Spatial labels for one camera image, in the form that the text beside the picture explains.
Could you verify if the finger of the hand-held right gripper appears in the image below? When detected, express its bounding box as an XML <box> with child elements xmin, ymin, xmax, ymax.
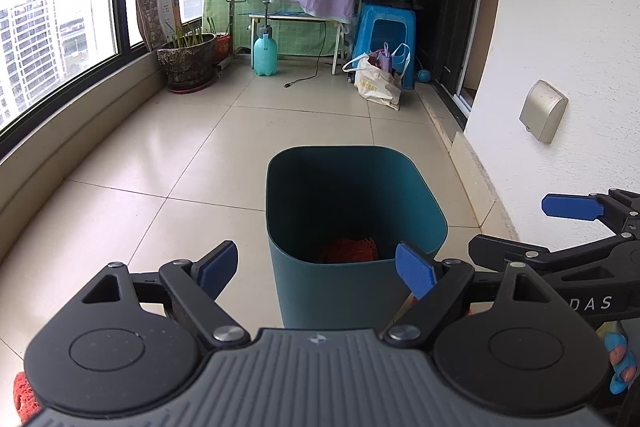
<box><xmin>468</xmin><ymin>233</ymin><xmax>640</xmax><ymax>291</ymax></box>
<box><xmin>541</xmin><ymin>188</ymin><xmax>640</xmax><ymax>238</ymax></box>

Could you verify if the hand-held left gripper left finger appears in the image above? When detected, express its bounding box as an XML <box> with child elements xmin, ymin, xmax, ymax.
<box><xmin>80</xmin><ymin>239</ymin><xmax>252</xmax><ymax>350</ymax></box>

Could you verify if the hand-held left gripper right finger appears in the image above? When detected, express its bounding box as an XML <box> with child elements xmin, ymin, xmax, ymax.
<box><xmin>379</xmin><ymin>242</ymin><xmax>568</xmax><ymax>351</ymax></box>

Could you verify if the red foam fruit net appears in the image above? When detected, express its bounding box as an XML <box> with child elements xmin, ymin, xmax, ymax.
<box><xmin>319</xmin><ymin>236</ymin><xmax>379</xmax><ymax>264</ymax></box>

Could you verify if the teal plastic trash bin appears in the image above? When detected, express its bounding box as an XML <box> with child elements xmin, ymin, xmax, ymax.
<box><xmin>265</xmin><ymin>145</ymin><xmax>449</xmax><ymax>332</ymax></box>

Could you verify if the person's right hand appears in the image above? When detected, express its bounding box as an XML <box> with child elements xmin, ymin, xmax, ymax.
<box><xmin>601</xmin><ymin>331</ymin><xmax>640</xmax><ymax>397</ymax></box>

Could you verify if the red plant saucer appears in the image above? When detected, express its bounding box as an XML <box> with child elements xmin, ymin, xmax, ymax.
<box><xmin>166</xmin><ymin>74</ymin><xmax>217</xmax><ymax>95</ymax></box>

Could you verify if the cream tote bag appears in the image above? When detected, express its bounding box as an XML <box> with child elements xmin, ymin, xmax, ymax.
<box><xmin>342</xmin><ymin>53</ymin><xmax>412</xmax><ymax>112</ymax></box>

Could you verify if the dark ceramic flower pot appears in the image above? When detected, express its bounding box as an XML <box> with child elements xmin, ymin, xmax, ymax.
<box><xmin>156</xmin><ymin>32</ymin><xmax>218</xmax><ymax>88</ymax></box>

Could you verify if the small purple bag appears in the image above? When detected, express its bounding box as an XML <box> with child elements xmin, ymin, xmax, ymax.
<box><xmin>375</xmin><ymin>42</ymin><xmax>396</xmax><ymax>72</ymax></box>

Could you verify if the turquoise spray bottle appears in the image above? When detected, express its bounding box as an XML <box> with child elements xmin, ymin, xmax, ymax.
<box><xmin>252</xmin><ymin>2</ymin><xmax>280</xmax><ymax>78</ymax></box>

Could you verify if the green sprouting plant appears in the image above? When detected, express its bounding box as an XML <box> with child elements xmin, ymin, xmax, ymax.
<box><xmin>170</xmin><ymin>14</ymin><xmax>219</xmax><ymax>51</ymax></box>

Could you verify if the red scouring pad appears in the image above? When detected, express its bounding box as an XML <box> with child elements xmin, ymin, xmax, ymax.
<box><xmin>12</xmin><ymin>371</ymin><xmax>42</xmax><ymax>425</ymax></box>

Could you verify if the printed cardboard box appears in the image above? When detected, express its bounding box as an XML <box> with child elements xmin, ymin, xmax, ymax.
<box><xmin>135</xmin><ymin>0</ymin><xmax>184</xmax><ymax>52</ymax></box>

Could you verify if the blue plastic stool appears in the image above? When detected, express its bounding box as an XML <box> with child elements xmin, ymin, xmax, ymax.
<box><xmin>352</xmin><ymin>3</ymin><xmax>418</xmax><ymax>90</ymax></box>

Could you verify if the balcony window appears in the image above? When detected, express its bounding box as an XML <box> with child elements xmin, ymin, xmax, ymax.
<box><xmin>0</xmin><ymin>0</ymin><xmax>211</xmax><ymax>132</ymax></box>

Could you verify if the beige wall outlet cover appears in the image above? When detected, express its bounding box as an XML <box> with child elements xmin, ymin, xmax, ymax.
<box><xmin>518</xmin><ymin>79</ymin><xmax>569</xmax><ymax>144</ymax></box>

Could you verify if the black power cable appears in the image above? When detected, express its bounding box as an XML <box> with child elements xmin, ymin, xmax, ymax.
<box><xmin>284</xmin><ymin>19</ymin><xmax>331</xmax><ymax>88</ymax></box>

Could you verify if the black sliding door frame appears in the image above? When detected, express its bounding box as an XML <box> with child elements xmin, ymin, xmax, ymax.
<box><xmin>422</xmin><ymin>0</ymin><xmax>508</xmax><ymax>118</ymax></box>

